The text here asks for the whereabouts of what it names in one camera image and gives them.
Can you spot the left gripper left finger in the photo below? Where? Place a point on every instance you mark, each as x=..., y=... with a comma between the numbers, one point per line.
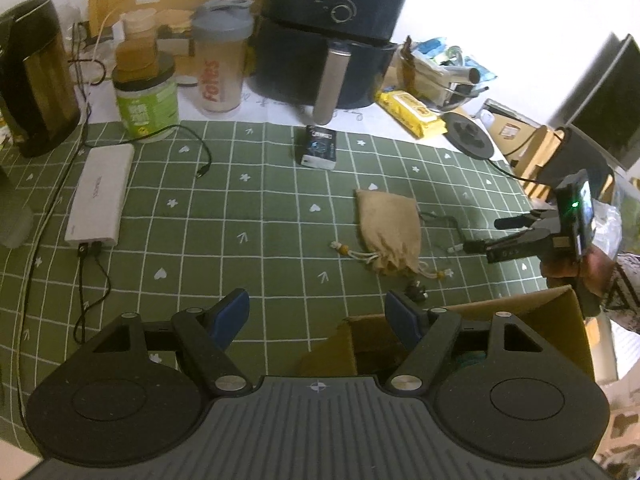
x=199, y=337

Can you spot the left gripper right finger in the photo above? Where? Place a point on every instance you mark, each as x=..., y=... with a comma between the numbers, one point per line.
x=433, y=338

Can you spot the tan drawstring pouch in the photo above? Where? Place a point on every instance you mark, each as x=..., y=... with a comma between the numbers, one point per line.
x=390, y=228

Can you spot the blue mesh bath loofah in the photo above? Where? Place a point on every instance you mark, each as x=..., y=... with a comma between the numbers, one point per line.
x=471, y=358

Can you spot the person's right hand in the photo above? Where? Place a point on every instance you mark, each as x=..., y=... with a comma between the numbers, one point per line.
x=595, y=270

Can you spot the black garment on chair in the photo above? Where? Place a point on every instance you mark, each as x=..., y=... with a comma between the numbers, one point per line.
x=576, y=153

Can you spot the wooden chair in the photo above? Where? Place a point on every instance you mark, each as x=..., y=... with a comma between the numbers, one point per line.
x=530, y=156

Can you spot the black kettle base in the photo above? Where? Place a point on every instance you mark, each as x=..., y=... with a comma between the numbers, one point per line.
x=467, y=137

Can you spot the green checkered tablecloth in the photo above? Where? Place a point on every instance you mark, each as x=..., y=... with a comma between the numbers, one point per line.
x=225, y=205

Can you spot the white power bank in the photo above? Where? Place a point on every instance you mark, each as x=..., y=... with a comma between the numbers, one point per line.
x=100, y=196

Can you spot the yellow wet wipes pack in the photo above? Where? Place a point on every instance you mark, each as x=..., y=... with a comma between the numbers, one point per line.
x=411, y=113

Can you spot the black tissue packet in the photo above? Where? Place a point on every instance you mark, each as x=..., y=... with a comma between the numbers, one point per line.
x=319, y=148

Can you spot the green label supplement jar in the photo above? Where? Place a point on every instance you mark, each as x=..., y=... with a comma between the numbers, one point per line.
x=147, y=100

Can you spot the black electric kettle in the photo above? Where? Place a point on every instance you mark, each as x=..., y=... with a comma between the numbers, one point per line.
x=38, y=100

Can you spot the black air fryer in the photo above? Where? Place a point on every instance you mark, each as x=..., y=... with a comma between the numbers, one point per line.
x=325, y=54

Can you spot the grey lid shaker bottle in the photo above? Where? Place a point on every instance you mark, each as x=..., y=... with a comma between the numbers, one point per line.
x=220, y=31

